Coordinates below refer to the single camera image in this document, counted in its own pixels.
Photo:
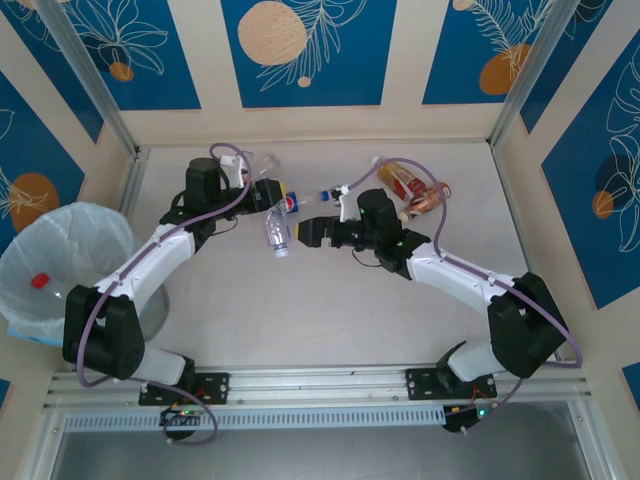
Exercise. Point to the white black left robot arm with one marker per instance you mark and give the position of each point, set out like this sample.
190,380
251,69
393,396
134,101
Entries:
145,260

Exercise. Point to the light blue plastic bag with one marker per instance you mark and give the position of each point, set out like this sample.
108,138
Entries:
35,336

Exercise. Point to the Pepsi bottle with blue cap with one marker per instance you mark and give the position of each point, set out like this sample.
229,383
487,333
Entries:
292,202

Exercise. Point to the tea bottle yellow red label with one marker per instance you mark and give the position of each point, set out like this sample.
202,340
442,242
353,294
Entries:
397,177

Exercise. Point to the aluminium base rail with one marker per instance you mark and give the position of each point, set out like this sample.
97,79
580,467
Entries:
320,382

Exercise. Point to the clear bottle with white cap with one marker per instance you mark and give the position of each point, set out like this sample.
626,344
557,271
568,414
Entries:
276,232

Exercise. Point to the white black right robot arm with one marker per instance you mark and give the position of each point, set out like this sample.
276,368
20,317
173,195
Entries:
450,270

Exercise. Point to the aluminium frame post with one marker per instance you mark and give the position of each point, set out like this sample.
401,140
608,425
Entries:
540,65
89,65

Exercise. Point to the clear plastic bottle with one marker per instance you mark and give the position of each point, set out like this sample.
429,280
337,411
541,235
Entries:
270,162

